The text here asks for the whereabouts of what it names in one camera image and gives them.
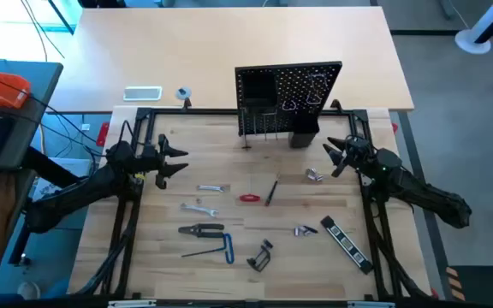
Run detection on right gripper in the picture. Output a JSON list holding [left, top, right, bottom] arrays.
[[322, 135, 378, 179]]

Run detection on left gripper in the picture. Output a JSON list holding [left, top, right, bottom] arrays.
[[134, 133, 189, 190]]

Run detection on large silver wrench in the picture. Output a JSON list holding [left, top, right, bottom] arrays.
[[180, 203, 220, 217]]

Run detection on black-handled pliers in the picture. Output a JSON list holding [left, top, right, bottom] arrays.
[[177, 222, 226, 240]]

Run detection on blue-handled hex key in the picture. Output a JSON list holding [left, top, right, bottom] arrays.
[[181, 232, 235, 265]]

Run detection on black plastic clamp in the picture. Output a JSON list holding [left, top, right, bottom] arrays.
[[246, 239, 275, 273]]

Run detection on glossy black box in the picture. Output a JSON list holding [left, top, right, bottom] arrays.
[[288, 111, 321, 150]]

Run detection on black perforated pegboard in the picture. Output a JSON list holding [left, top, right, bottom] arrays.
[[234, 61, 343, 138]]

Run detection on long black screwdriver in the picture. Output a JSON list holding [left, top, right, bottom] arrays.
[[264, 172, 282, 208]]

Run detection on black spirit level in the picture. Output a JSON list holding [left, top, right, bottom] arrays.
[[319, 215, 375, 275]]

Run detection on black pegboard bin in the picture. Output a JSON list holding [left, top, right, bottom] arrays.
[[241, 69, 278, 109]]

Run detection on beige desk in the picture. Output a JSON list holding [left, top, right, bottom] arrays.
[[47, 6, 415, 113]]

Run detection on grey side table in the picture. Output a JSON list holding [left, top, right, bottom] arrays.
[[0, 59, 64, 170]]

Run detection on white floor stand pole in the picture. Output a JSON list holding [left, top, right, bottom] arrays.
[[454, 0, 493, 56]]

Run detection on yellow black hazard tape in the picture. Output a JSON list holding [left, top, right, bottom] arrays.
[[445, 265, 461, 303]]

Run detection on orange plastic case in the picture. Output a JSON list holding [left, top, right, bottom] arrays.
[[0, 69, 33, 110]]

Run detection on black aluminium table frame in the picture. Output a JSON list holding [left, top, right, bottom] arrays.
[[74, 106, 431, 300]]

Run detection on silver metal rail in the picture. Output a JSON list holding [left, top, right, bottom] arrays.
[[108, 299, 157, 308], [347, 300, 395, 308]]

